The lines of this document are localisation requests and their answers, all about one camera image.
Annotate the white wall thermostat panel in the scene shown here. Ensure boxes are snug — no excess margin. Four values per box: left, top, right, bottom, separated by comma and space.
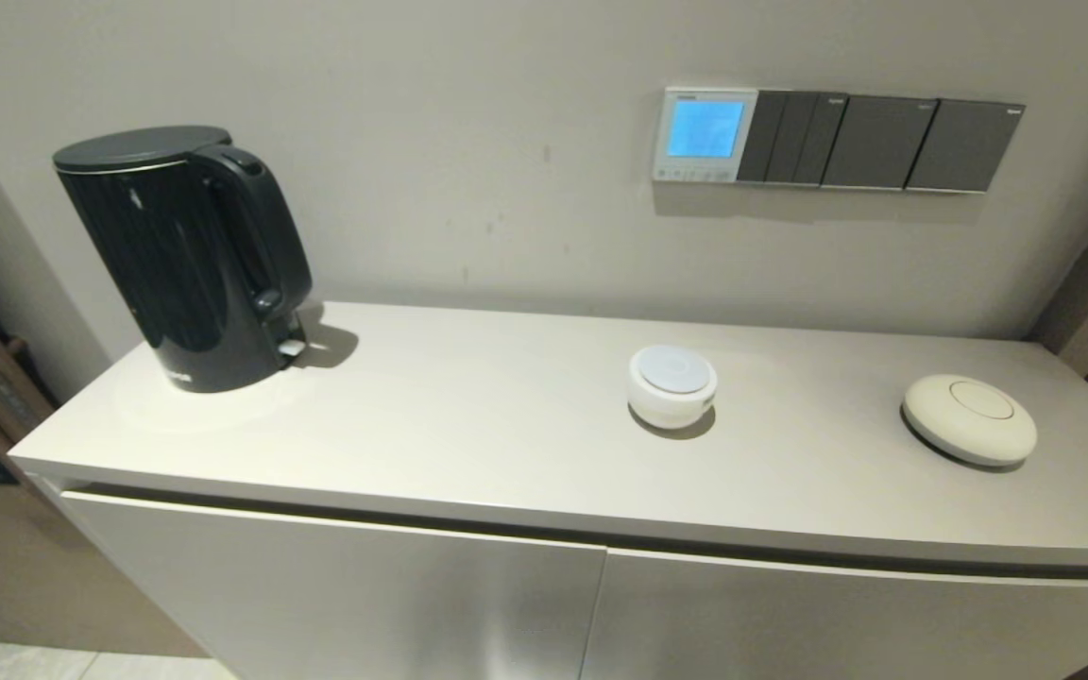
651, 87, 760, 184

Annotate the grey sideboard cabinet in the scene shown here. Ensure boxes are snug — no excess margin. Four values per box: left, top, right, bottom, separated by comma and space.
6, 300, 1088, 680

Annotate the white round device bluish top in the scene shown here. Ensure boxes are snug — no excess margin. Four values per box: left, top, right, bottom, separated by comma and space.
626, 344, 719, 432

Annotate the grey cabinet door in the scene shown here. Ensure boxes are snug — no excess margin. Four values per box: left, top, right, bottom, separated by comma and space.
58, 489, 608, 680
580, 551, 1088, 680

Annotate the black electric kettle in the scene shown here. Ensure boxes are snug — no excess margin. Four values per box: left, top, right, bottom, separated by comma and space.
51, 125, 314, 395

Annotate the cream round disc device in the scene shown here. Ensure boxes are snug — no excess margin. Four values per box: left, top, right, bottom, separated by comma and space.
900, 373, 1039, 468

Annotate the grey triple rocker switch panel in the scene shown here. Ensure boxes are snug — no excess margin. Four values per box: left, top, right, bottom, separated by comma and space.
736, 90, 849, 187

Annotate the grey single rocker switch panel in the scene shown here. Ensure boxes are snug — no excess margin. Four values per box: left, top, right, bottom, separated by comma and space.
904, 99, 1027, 196
820, 94, 940, 192

